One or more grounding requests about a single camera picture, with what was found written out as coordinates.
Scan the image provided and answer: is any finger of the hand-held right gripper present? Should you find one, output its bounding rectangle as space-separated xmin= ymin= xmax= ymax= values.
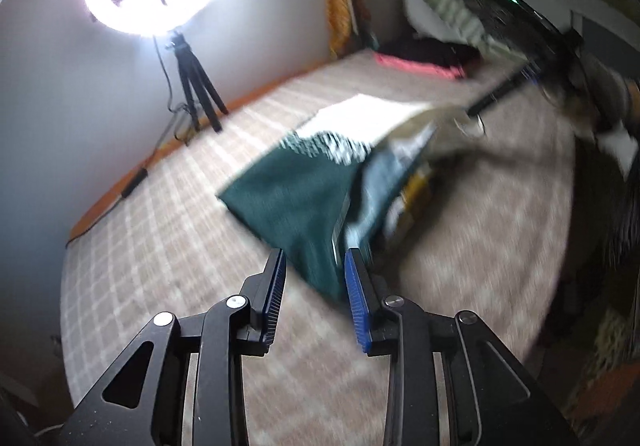
xmin=465 ymin=62 xmax=539 ymax=117

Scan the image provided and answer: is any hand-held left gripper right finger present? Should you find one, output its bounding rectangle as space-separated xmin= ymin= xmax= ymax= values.
xmin=344 ymin=247 xmax=581 ymax=446

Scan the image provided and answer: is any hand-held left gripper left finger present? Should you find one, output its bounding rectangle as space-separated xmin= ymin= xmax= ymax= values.
xmin=62 ymin=248 xmax=288 ymax=446

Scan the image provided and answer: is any green and white shirt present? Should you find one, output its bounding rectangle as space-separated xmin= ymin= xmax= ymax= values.
xmin=216 ymin=94 xmax=436 ymax=304

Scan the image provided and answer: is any olive grey cloth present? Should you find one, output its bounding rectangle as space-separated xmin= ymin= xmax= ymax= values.
xmin=332 ymin=103 xmax=481 ymax=257

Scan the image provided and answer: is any person's right forearm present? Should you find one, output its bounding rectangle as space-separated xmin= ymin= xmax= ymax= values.
xmin=575 ymin=53 xmax=640 ymax=137

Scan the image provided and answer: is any black folded cloth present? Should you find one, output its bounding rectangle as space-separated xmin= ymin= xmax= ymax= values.
xmin=380 ymin=38 xmax=483 ymax=69

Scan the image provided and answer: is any pink folded cloth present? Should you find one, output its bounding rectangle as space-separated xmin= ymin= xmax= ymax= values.
xmin=374 ymin=53 xmax=468 ymax=80

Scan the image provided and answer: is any beige checked blanket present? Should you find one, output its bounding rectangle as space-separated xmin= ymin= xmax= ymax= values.
xmin=60 ymin=48 xmax=583 ymax=446

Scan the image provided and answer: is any yellow orange patterned cloth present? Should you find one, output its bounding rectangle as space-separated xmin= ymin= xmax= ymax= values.
xmin=325 ymin=0 xmax=373 ymax=59

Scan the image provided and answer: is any black tripod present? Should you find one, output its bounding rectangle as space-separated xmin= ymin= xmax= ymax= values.
xmin=162 ymin=33 xmax=230 ymax=133

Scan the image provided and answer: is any black cable with controller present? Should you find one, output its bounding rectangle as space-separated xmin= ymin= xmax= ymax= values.
xmin=65 ymin=38 xmax=201 ymax=247

